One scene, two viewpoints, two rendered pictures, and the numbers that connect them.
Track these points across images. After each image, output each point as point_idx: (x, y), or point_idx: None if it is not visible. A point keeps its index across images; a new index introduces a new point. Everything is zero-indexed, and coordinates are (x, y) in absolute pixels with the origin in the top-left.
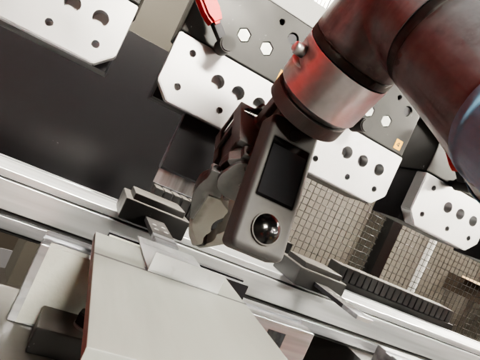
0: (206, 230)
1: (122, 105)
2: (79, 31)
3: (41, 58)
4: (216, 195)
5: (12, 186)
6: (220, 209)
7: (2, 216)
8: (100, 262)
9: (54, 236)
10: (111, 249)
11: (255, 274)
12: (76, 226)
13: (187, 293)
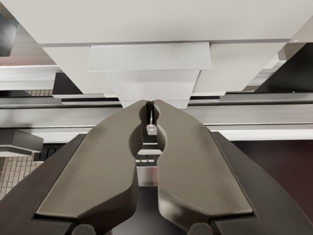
0: (166, 121)
1: None
2: None
3: None
4: (236, 228)
5: (250, 120)
6: (181, 180)
7: (245, 101)
8: (304, 12)
9: (258, 80)
10: (245, 65)
11: (56, 125)
12: (201, 111)
13: (149, 9)
